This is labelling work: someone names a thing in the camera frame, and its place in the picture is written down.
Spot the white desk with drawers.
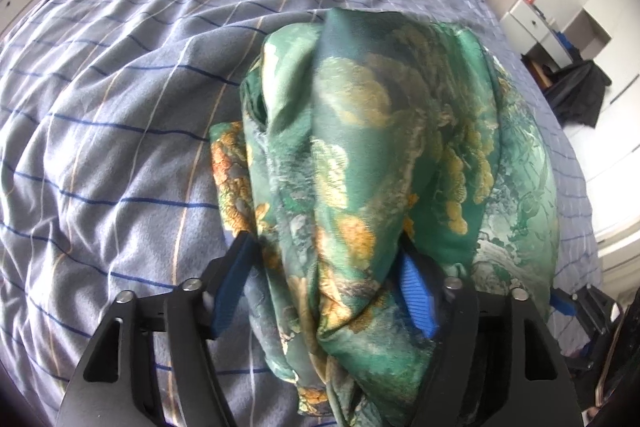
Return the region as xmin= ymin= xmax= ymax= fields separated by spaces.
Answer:
xmin=486 ymin=0 xmax=582 ymax=68

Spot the black jacket on chair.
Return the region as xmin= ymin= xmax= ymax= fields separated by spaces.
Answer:
xmin=544 ymin=60 xmax=612 ymax=128

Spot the green patterned silk garment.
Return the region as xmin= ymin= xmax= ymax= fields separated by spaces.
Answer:
xmin=209 ymin=9 xmax=559 ymax=426

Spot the blue checked bed sheet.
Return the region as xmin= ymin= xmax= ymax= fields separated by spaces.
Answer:
xmin=1 ymin=0 xmax=602 ymax=425

